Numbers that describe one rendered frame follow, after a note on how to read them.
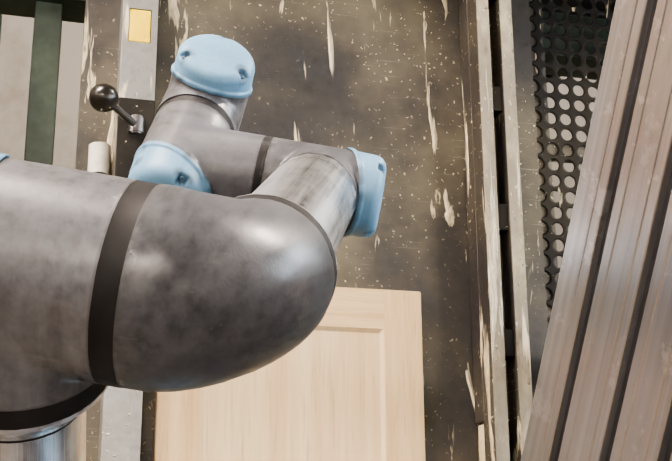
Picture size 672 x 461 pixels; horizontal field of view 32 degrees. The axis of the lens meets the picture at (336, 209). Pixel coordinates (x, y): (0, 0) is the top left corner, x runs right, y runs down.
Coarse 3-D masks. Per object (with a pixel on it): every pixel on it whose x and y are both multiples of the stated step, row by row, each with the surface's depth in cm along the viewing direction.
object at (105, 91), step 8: (96, 88) 151; (104, 88) 151; (112, 88) 152; (96, 96) 151; (104, 96) 151; (112, 96) 151; (96, 104) 151; (104, 104) 151; (112, 104) 151; (104, 112) 152; (120, 112) 156; (128, 120) 159; (136, 120) 161; (144, 120) 162; (128, 128) 161; (136, 128) 161
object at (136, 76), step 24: (144, 0) 169; (120, 24) 170; (120, 48) 167; (144, 48) 167; (120, 72) 165; (144, 72) 166; (120, 96) 164; (144, 96) 165; (120, 408) 152; (120, 432) 151; (120, 456) 150
